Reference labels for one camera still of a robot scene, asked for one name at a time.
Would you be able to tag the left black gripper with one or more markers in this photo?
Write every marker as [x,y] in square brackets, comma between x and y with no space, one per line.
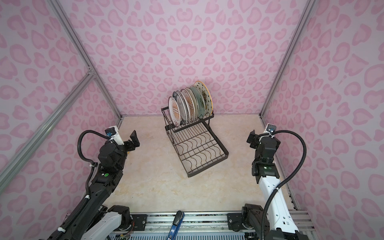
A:
[131,147]

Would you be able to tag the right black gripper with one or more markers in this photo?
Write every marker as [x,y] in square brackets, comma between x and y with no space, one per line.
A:
[256,139]

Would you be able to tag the orange sunburst plate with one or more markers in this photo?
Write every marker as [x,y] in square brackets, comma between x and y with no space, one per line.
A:
[174,112]
[190,104]

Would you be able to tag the light green flower plate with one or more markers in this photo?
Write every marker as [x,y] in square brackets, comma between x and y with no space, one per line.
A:
[200,102]

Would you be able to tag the cream floral plate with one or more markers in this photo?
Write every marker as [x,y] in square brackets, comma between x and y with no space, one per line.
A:
[195,104]

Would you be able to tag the star pattern cartoon plate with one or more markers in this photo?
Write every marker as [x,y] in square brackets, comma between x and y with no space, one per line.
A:
[206,96]

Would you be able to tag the white plate dark green rim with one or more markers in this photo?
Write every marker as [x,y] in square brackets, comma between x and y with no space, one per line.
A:
[181,105]

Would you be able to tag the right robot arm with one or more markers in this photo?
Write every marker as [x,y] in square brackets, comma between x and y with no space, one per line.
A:
[273,221]

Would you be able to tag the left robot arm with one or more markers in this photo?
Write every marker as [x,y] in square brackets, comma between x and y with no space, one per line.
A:
[100,184]

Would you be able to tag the black wire dish rack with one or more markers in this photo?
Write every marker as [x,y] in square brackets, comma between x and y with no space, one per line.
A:
[196,144]

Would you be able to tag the blue handled tool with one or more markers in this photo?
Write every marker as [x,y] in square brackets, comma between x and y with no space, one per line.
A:
[178,219]

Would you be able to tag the aluminium mounting rail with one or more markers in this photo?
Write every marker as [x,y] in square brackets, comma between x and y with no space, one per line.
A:
[201,226]

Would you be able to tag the aluminium frame bars left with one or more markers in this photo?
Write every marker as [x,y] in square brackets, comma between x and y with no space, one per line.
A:
[23,155]

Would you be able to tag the aluminium frame bar right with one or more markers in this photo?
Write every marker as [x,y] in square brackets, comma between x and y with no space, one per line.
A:
[308,11]

